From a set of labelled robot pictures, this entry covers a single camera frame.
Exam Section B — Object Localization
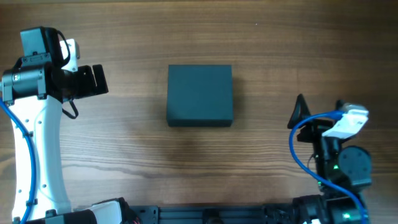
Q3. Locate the black storage box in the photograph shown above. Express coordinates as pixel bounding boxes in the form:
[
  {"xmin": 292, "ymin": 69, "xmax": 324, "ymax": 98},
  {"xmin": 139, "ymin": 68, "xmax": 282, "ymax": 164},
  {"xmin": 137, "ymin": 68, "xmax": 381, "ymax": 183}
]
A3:
[{"xmin": 166, "ymin": 65, "xmax": 234, "ymax": 128}]

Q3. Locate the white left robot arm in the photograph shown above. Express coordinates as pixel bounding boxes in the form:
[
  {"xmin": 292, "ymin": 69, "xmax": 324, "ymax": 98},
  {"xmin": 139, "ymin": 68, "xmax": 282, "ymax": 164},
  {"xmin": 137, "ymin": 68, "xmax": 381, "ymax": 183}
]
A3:
[{"xmin": 1, "ymin": 26, "xmax": 139, "ymax": 223}]

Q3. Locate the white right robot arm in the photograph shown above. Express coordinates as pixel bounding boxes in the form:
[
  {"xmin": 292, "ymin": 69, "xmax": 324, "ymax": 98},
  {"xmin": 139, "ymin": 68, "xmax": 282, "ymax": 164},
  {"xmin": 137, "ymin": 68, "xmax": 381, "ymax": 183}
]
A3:
[{"xmin": 287, "ymin": 94, "xmax": 372, "ymax": 223}]

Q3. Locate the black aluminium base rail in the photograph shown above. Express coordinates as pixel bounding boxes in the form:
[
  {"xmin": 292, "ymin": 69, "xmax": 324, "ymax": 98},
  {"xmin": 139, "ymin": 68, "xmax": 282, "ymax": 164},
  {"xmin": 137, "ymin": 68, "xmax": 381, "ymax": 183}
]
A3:
[{"xmin": 73, "ymin": 202, "xmax": 348, "ymax": 224}]

